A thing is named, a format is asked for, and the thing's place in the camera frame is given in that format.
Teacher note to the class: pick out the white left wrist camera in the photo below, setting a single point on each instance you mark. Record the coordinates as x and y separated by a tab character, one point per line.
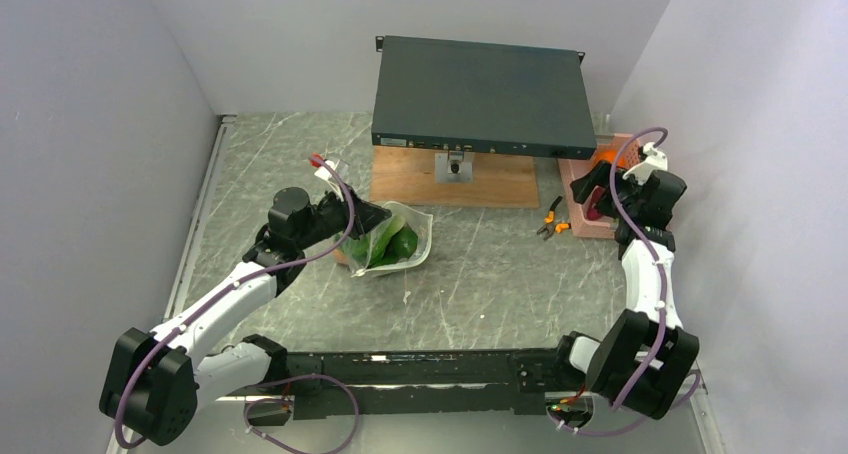
332	170

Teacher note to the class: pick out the green fake leafy vegetable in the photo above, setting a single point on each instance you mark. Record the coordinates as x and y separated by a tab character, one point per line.
367	250

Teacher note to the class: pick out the grey metal bracket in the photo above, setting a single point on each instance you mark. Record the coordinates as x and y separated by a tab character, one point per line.
454	167

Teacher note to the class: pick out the purple fake sweet potato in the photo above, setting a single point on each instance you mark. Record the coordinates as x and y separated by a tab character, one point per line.
592	211

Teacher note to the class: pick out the orange fake fruit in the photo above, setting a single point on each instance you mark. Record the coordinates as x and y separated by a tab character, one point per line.
605	155

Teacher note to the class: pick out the pink plastic basket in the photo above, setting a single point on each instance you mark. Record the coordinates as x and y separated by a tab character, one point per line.
585	219

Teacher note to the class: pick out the polka dot zip top bag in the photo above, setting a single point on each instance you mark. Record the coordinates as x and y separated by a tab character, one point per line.
421	222

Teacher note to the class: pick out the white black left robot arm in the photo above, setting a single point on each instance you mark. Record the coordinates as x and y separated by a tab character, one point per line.
157	380

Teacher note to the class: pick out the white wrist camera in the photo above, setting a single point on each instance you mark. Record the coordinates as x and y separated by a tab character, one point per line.
651	159
332	170

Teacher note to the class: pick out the green fake lime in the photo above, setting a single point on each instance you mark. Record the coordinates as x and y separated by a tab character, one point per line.
404	243

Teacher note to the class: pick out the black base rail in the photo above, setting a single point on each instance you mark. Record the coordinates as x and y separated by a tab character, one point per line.
518	381

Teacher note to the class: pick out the orange handled pliers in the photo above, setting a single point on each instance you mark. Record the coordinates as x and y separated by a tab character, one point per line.
552	225

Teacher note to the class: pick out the dark network switch box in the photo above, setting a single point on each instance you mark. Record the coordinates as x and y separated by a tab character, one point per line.
451	95

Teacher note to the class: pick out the wooden board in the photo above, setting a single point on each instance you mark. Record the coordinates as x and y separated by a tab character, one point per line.
422	177

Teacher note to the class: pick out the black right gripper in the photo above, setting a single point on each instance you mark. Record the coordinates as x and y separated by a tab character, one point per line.
584	186

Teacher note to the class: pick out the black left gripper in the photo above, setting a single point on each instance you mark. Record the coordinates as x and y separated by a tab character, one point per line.
366	215

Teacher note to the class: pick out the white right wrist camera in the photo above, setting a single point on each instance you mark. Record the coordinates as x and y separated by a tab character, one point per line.
651	159

